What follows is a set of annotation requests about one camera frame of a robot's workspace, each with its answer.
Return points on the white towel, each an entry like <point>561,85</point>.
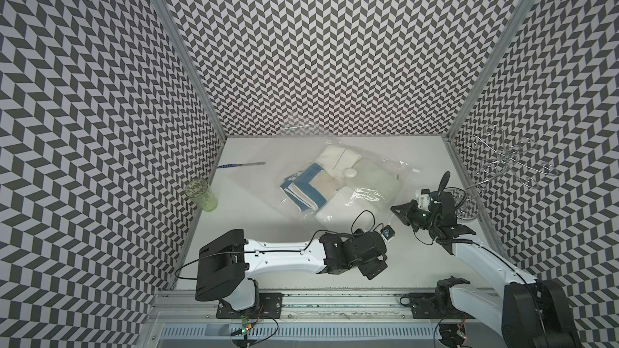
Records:
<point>344,206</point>
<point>335,160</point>

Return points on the blue and cream towel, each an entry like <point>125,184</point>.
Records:
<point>310,189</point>

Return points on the purple toothbrush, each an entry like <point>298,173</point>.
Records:
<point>238,165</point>

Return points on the white vacuum bag valve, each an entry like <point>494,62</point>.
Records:
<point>350,173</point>

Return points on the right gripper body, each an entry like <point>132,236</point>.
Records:
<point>424,219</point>

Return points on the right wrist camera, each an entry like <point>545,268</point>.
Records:
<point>423,198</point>

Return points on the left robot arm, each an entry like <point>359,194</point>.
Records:
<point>228,266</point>

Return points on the green plastic cup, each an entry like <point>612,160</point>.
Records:
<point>199,192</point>

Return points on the pale green cloth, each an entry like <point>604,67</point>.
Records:
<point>374,183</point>

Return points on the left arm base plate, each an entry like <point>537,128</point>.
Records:
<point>267,305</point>

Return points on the clear plastic vacuum bag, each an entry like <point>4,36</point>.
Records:
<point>310,141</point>

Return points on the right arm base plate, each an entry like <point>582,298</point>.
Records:
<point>431,306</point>

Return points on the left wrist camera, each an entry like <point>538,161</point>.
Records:
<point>388,233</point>

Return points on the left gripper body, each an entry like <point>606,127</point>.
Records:
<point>370,269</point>

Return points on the aluminium frame rail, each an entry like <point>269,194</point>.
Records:
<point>330,306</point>

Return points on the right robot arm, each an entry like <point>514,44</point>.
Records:
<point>523,310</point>

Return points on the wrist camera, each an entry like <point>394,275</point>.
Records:
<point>388,233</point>
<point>423,198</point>

